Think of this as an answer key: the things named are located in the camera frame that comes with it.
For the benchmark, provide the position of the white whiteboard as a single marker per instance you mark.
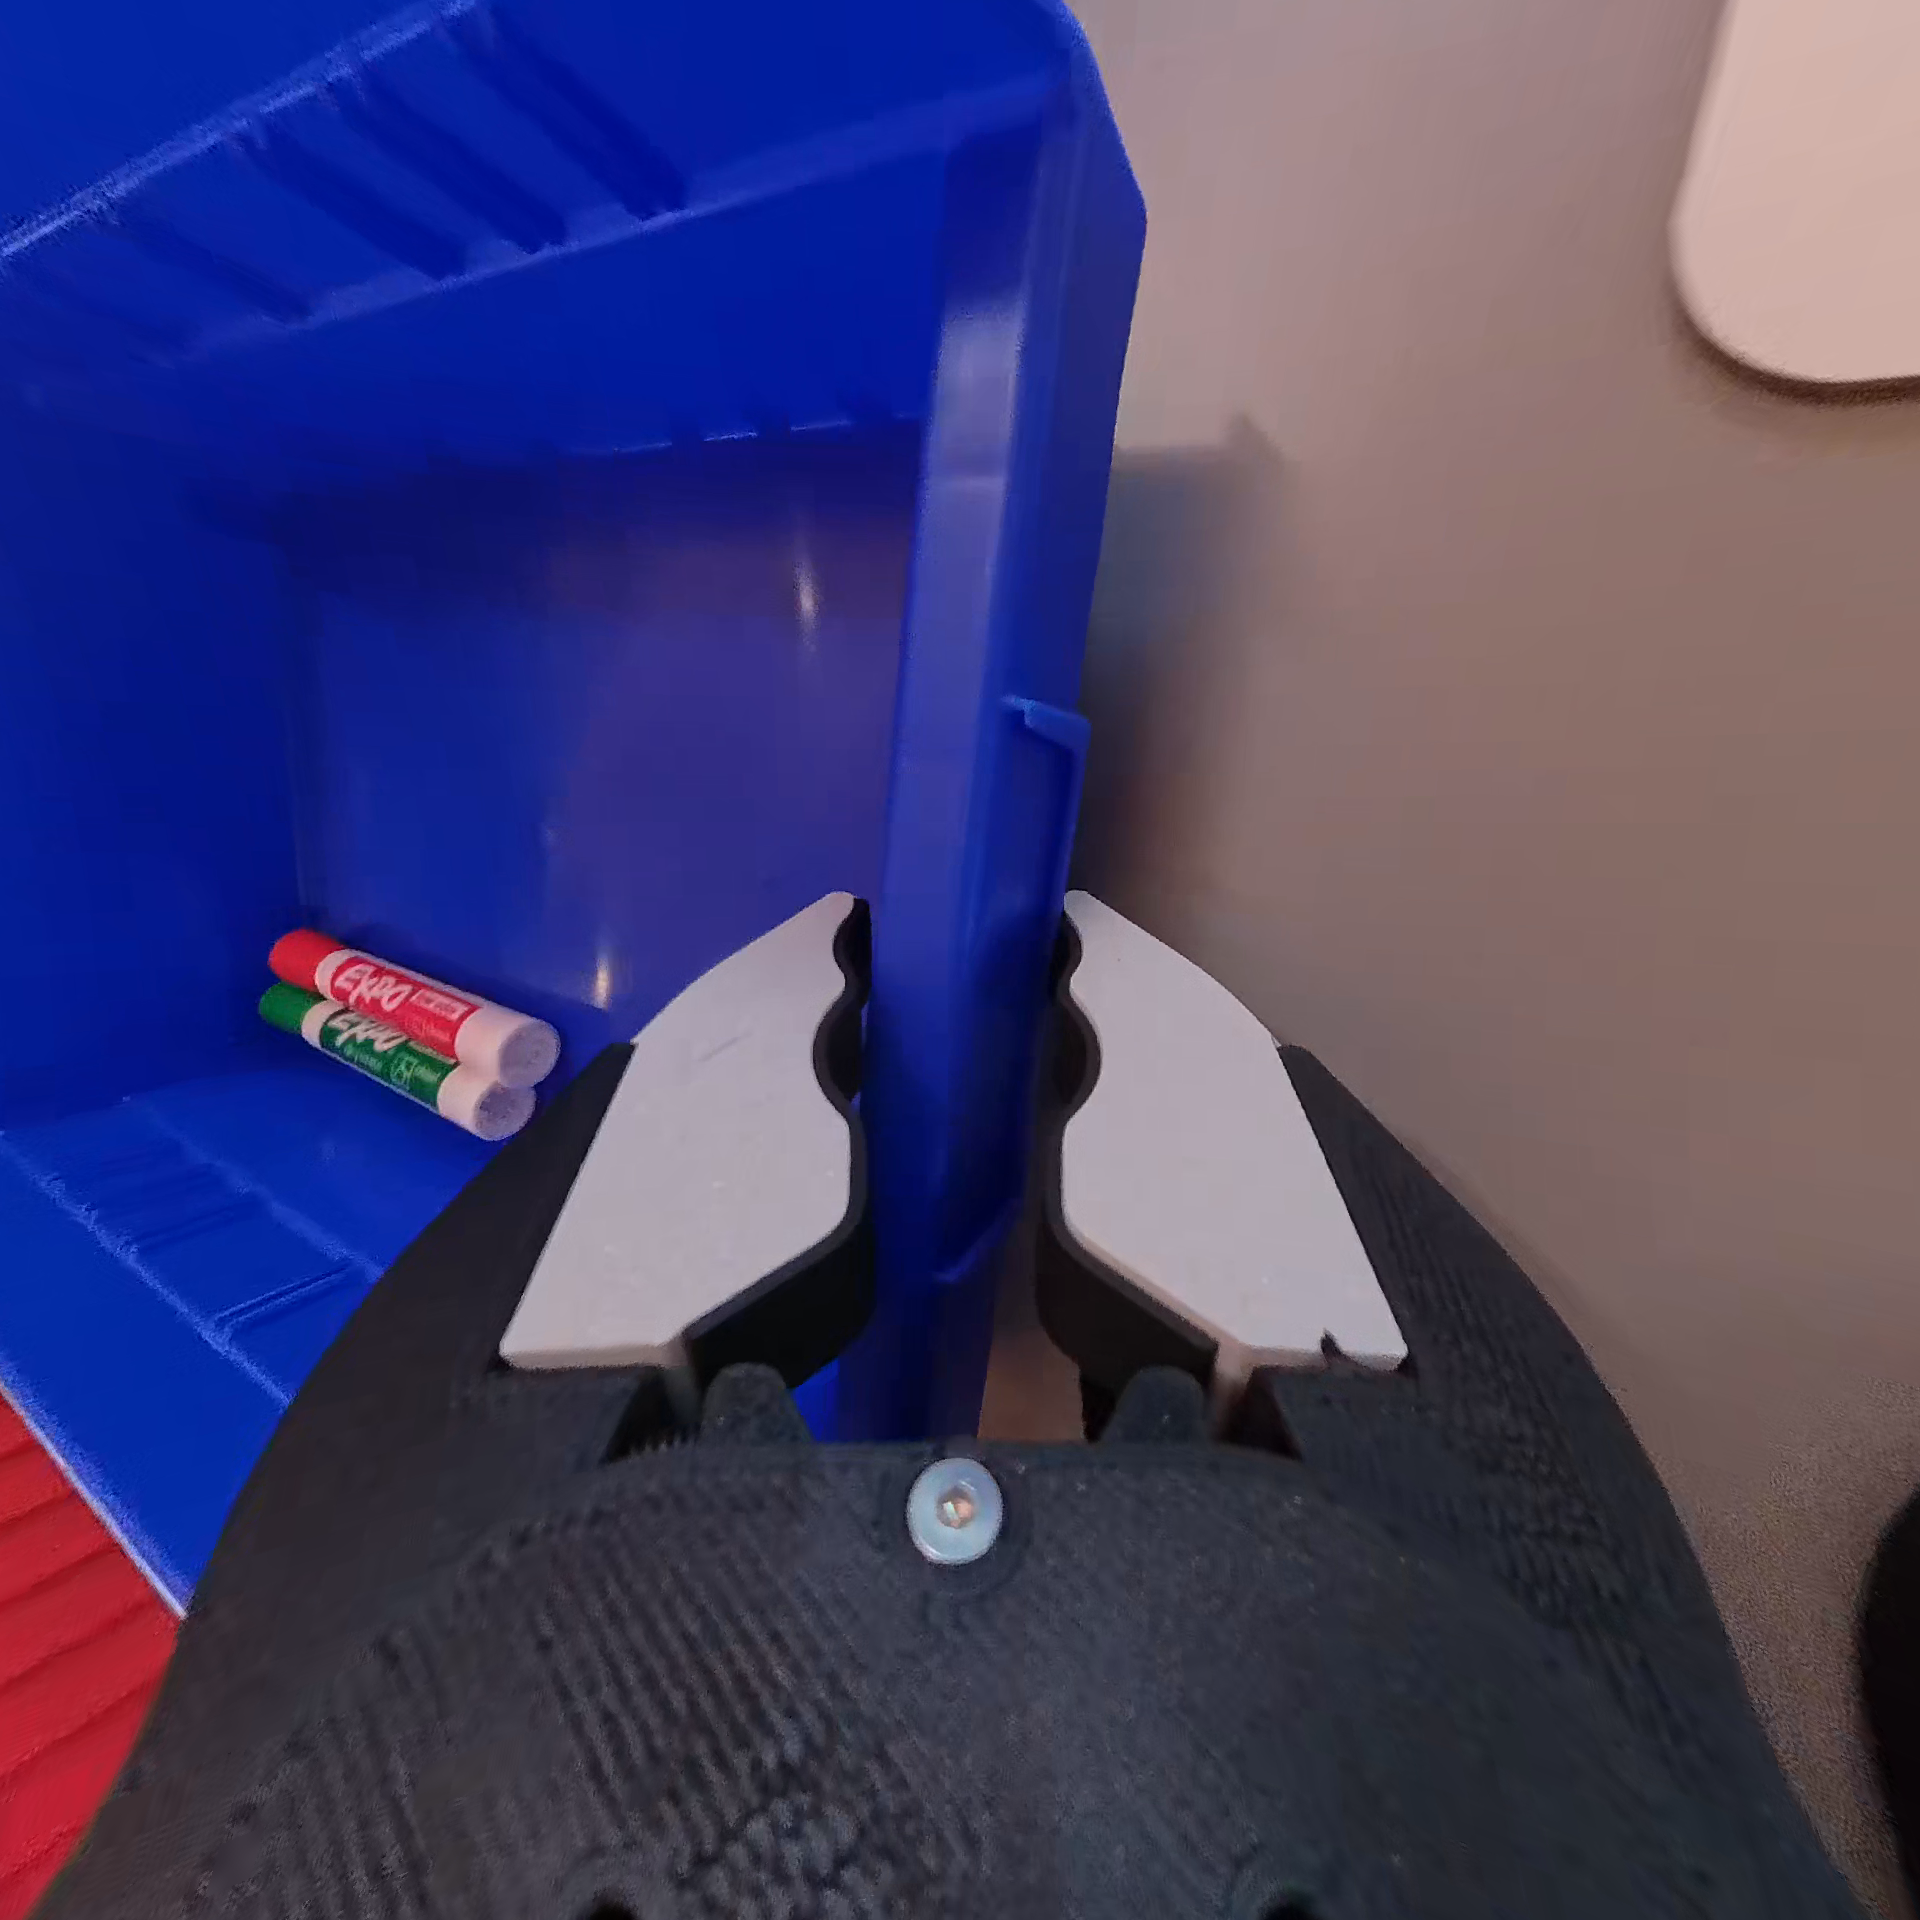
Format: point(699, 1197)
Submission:
point(1815, 182)

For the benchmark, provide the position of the red plastic bin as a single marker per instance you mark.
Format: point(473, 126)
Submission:
point(61, 1652)

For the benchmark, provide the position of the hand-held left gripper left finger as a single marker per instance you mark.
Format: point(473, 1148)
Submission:
point(690, 1202)

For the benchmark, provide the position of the blue plastic bin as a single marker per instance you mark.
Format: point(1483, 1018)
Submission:
point(525, 675)

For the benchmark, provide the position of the black textured pad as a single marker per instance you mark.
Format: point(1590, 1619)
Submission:
point(1898, 1652)

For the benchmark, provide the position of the green dry erase marker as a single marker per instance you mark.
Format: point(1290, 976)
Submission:
point(413, 1074)

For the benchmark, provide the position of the red dry erase marker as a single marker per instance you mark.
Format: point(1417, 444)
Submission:
point(375, 983)

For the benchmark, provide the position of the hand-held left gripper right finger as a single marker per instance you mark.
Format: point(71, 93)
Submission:
point(1214, 1202)

